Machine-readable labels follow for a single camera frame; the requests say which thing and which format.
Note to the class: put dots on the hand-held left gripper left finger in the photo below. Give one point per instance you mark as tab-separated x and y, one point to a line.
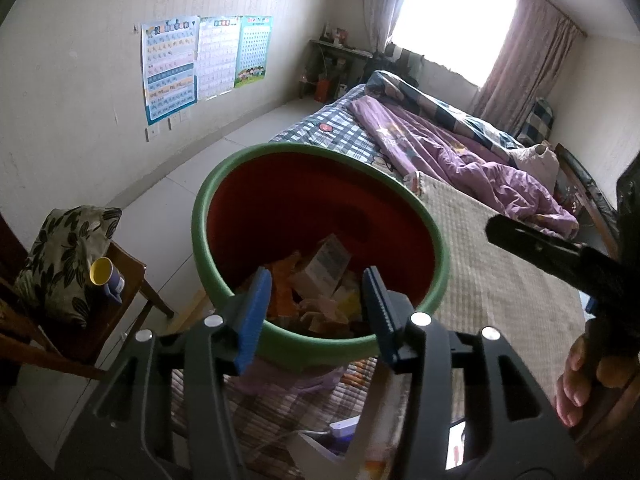
252	320

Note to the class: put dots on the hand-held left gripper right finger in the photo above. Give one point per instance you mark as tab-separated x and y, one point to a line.
380	320

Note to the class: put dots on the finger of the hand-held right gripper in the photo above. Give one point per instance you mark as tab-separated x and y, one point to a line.
530	247

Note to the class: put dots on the golden brown foil wrapper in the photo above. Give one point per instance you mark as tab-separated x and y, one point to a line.
352	305

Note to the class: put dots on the orange snack wrapper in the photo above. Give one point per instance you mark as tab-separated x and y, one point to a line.
285	290

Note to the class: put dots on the white and blue milk carton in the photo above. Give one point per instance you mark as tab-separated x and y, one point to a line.
327	260

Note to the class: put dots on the red bin with green rim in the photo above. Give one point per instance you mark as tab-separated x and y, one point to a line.
300	195

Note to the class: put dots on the person's right hand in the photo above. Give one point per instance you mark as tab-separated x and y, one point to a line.
572	385

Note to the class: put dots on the brown crumpled wrapper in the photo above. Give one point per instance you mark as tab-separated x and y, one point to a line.
325	320

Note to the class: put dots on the beige striped mat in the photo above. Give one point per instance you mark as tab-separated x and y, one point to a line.
500	310

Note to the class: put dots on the lavender cloth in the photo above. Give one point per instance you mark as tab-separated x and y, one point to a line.
300	382

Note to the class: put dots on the beige pink pillow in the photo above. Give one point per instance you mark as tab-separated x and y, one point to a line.
535	165

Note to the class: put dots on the dark wooden headboard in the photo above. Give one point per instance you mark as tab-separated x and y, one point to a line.
585	185

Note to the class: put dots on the brown striped bed mat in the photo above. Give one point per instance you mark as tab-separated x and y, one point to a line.
260	420

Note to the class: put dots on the purple duvet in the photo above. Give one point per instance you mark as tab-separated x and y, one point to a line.
450	160

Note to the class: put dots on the plaid cushion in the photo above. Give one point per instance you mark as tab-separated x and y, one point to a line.
537	120

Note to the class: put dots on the blue cup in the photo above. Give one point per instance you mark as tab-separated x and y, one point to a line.
117	286

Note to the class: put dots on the wooden chair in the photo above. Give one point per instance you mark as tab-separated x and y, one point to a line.
110	310

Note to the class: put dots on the smartphone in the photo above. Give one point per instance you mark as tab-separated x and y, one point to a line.
456	445

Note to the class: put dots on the beige curtain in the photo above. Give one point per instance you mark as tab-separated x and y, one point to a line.
380	0
525	50

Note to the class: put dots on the checked cartoon bedsheet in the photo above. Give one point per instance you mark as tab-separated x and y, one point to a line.
325	130

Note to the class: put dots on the floral cushion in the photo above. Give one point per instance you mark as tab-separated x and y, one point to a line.
60	255

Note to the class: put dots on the red container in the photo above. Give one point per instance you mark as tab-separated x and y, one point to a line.
322	91

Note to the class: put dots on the bright window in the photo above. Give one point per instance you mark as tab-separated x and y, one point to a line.
450	15

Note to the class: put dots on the dark side table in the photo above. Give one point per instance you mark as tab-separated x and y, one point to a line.
340	52

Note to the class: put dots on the small red box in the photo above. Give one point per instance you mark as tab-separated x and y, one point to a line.
340	36

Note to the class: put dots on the white wall socket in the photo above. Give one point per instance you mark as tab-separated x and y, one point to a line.
152	133
177	118

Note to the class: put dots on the blue chart wall poster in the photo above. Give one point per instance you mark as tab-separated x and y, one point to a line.
167	70

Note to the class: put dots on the white chart wall poster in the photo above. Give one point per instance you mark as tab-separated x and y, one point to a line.
217	57

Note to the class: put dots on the teal chart wall poster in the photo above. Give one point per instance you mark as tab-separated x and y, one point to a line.
254	50

